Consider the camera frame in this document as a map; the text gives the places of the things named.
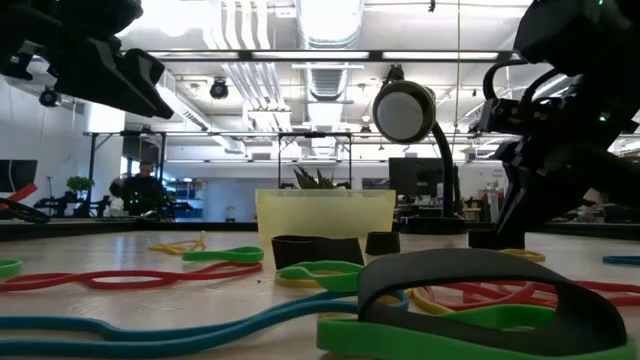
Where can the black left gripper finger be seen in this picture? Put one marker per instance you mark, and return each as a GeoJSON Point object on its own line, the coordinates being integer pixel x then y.
{"type": "Point", "coordinates": [110, 80]}
{"type": "Point", "coordinates": [155, 85]}

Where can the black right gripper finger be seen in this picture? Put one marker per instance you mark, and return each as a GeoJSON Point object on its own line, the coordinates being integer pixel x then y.
{"type": "Point", "coordinates": [504, 210]}
{"type": "Point", "coordinates": [522, 210]}

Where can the yellow rubber band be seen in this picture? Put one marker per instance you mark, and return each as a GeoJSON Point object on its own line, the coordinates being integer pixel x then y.
{"type": "Point", "coordinates": [295, 283]}
{"type": "Point", "coordinates": [530, 255]}
{"type": "Point", "coordinates": [175, 247]}

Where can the teal rubber band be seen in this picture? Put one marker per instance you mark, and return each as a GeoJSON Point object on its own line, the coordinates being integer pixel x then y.
{"type": "Point", "coordinates": [622, 260]}

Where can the wide black rubber band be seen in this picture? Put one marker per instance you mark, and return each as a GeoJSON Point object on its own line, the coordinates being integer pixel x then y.
{"type": "Point", "coordinates": [590, 315]}
{"type": "Point", "coordinates": [315, 250]}

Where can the small black cup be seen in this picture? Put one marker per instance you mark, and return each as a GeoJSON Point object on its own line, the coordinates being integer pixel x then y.
{"type": "Point", "coordinates": [382, 243]}

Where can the wide green rubber band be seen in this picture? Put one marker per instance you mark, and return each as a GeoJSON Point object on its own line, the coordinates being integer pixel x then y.
{"type": "Point", "coordinates": [400, 345]}

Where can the long red rubber band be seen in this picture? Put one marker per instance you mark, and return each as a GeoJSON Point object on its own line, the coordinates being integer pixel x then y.
{"type": "Point", "coordinates": [125, 280]}

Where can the long blue rubber band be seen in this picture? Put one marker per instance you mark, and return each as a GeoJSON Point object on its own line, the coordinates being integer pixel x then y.
{"type": "Point", "coordinates": [150, 340]}

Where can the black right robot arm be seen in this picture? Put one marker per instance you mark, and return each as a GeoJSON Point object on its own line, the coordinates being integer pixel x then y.
{"type": "Point", "coordinates": [580, 45]}

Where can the yellow translucent plastic bin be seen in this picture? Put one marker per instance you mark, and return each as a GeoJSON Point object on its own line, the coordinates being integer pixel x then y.
{"type": "Point", "coordinates": [325, 212]}

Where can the black monitor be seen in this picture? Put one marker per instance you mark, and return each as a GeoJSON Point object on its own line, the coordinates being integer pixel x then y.
{"type": "Point", "coordinates": [415, 176]}
{"type": "Point", "coordinates": [17, 175]}

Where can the person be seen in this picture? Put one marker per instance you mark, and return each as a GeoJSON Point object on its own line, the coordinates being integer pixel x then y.
{"type": "Point", "coordinates": [142, 192]}

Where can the leafy green background plant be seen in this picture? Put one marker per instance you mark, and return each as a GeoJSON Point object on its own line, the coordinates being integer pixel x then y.
{"type": "Point", "coordinates": [80, 184]}

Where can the black desk lamp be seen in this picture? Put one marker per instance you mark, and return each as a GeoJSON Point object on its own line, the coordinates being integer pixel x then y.
{"type": "Point", "coordinates": [405, 112]}

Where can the red bar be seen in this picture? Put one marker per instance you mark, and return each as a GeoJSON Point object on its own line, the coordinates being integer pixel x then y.
{"type": "Point", "coordinates": [22, 192]}

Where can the black overhead rig bar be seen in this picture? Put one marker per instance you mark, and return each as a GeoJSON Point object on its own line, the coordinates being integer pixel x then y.
{"type": "Point", "coordinates": [320, 55]}

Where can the small potted succulent plant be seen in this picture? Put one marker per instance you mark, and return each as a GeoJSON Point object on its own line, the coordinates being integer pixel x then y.
{"type": "Point", "coordinates": [312, 180]}

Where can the black ceiling camera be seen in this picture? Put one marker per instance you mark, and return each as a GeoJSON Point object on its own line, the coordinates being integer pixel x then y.
{"type": "Point", "coordinates": [219, 89]}
{"type": "Point", "coordinates": [48, 97]}

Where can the black background frame stand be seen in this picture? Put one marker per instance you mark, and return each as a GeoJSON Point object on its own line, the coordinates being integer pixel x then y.
{"type": "Point", "coordinates": [92, 170]}
{"type": "Point", "coordinates": [314, 135]}

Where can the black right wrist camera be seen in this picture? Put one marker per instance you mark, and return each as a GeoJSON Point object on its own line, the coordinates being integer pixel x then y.
{"type": "Point", "coordinates": [505, 116]}

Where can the silver ceiling air duct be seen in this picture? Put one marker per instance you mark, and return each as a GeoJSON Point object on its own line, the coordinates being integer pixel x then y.
{"type": "Point", "coordinates": [327, 30]}

